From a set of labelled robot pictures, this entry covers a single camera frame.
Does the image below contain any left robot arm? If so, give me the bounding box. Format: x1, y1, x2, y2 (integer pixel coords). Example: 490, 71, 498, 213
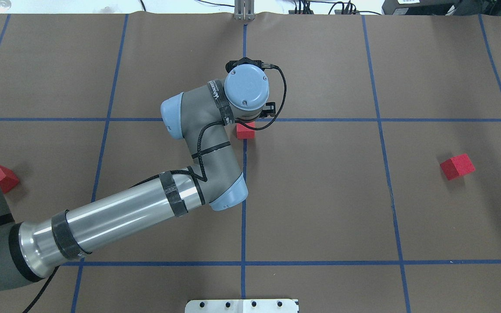
0, 58, 280, 291

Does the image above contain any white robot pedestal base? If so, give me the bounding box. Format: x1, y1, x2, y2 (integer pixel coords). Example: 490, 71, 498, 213
184, 299, 300, 313

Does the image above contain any red block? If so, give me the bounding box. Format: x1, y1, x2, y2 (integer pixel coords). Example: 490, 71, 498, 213
0, 165, 20, 194
440, 154, 476, 181
235, 122, 256, 140

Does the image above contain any aluminium frame post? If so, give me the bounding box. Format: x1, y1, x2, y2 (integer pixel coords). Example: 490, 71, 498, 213
234, 0, 256, 21

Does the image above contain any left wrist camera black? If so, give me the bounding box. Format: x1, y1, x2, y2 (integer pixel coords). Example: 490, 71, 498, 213
225, 57, 276, 73

